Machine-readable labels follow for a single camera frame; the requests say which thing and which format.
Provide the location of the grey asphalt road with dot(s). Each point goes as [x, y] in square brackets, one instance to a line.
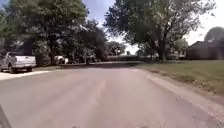
[100, 96]

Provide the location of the white vehicle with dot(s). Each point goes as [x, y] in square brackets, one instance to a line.
[61, 59]

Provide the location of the large leafy tree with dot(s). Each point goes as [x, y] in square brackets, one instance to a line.
[160, 20]
[50, 23]

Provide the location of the pale gravel road edge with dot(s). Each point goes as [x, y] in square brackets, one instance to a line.
[186, 93]

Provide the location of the grass lawn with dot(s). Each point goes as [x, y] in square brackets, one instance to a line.
[193, 71]

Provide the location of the dark building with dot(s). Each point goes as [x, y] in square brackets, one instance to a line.
[203, 50]

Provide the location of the silver pickup truck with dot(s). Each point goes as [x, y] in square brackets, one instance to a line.
[18, 61]

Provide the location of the pale concrete driveway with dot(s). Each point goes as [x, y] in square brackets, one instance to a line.
[16, 74]

